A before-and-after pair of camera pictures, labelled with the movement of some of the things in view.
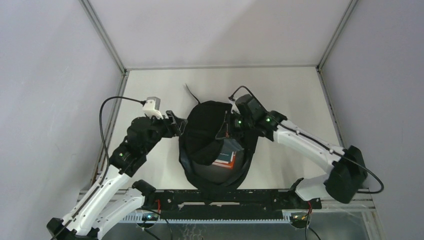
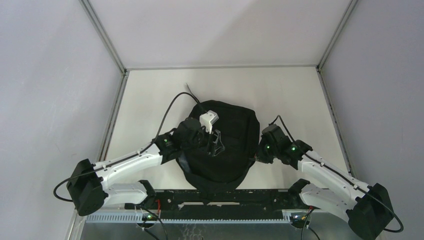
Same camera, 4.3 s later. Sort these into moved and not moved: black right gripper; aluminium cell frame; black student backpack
Moved: black right gripper
Not moved: black student backpack; aluminium cell frame
